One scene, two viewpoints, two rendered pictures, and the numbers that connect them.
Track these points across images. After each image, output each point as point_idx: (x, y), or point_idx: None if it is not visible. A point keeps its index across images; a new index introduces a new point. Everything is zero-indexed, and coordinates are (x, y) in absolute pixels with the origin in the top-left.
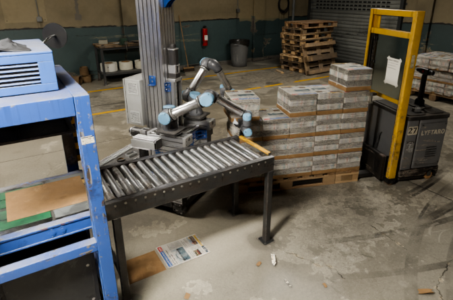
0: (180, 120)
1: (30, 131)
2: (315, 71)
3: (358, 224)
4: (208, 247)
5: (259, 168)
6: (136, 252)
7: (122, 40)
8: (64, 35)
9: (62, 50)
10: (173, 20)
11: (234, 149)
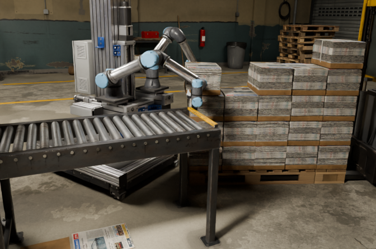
0: (132, 91)
1: None
2: None
3: (338, 234)
4: (135, 241)
5: (200, 142)
6: (47, 236)
7: None
8: None
9: (64, 42)
10: None
11: (175, 120)
